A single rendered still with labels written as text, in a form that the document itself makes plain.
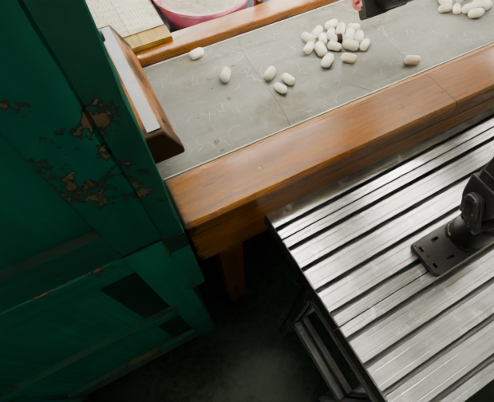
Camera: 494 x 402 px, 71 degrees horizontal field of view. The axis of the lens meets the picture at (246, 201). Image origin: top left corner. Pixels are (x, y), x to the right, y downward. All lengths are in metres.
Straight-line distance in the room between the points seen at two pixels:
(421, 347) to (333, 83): 0.53
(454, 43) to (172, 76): 0.65
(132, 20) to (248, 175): 0.49
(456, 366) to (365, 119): 0.45
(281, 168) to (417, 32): 0.53
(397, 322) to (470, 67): 0.56
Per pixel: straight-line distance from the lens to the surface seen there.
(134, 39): 0.88
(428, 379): 0.67
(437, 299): 0.70
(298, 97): 0.77
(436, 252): 0.72
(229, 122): 0.72
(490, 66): 0.94
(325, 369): 0.98
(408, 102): 0.78
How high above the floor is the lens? 1.28
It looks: 62 degrees down
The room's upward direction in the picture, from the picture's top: 1 degrees counter-clockwise
